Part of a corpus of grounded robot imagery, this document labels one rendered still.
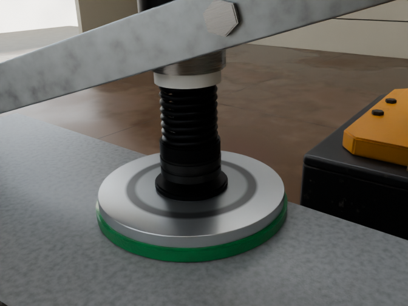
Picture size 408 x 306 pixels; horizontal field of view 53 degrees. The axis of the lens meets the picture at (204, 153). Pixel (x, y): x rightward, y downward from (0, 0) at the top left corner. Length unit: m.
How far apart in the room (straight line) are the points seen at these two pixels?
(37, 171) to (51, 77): 0.22
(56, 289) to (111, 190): 0.14
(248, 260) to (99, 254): 0.14
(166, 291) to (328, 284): 0.14
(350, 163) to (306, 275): 0.51
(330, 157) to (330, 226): 0.44
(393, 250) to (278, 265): 0.12
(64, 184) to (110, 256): 0.18
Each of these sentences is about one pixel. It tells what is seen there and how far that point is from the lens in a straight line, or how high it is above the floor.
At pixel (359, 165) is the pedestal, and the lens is 0.87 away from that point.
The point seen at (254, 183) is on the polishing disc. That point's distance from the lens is 0.48.
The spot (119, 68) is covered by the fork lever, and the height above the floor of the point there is 1.01.
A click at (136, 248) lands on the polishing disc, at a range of 0.41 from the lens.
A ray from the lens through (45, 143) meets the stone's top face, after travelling 0.73.
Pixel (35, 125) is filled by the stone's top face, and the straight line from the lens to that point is 0.83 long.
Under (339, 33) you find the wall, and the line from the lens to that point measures 6.82.
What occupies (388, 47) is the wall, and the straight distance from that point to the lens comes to 6.58.
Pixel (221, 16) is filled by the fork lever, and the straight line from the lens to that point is 0.34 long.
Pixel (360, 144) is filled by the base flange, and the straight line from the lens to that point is 0.90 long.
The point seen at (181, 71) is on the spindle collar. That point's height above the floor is 1.01.
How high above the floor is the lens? 1.09
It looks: 23 degrees down
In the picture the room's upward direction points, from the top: 1 degrees counter-clockwise
